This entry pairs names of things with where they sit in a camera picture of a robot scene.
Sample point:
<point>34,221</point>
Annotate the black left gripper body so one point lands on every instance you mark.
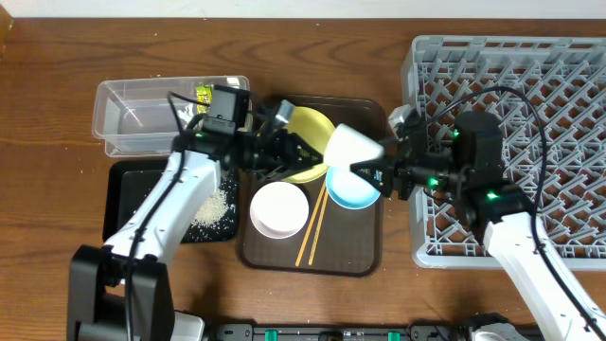
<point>258,154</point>

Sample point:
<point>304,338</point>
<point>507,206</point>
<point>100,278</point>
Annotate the green snack wrapper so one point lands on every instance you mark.
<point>204,97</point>

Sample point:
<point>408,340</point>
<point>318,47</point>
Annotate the grey plastic dishwasher rack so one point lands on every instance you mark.
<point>549,94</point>

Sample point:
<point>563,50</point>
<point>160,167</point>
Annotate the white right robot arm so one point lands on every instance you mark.
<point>499,214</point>

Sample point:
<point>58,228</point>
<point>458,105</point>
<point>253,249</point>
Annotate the white rice bowl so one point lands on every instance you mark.
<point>279,210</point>

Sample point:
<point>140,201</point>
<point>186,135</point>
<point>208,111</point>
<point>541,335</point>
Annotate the light blue bowl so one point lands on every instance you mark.
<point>349,190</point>

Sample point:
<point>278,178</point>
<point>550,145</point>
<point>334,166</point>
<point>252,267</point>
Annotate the black plastic waste tray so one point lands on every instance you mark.
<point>129,184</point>

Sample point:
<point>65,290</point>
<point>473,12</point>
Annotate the wooden chopstick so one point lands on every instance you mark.
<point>318,229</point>
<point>312,223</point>

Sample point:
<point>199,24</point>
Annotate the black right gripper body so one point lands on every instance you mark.
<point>434,170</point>

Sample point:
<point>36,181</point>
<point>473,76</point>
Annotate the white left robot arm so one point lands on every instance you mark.
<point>121,291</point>

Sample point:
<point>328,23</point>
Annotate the dark brown serving tray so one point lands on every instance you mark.
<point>350,242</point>

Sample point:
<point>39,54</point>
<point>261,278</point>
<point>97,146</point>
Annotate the pile of rice grains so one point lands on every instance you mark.
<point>218,218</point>

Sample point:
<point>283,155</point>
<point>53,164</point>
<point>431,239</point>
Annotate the clear plastic waste bin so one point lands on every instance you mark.
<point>134,119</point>

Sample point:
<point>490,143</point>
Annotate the yellow round plate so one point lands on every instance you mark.
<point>316,129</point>

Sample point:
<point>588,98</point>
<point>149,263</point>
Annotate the small white green cup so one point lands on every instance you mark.
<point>347,146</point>

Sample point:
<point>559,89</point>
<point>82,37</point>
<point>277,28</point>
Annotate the clear plastic wrap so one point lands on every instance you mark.
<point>188,113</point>

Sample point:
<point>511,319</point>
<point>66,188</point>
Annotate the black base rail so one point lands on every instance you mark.
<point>421,330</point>

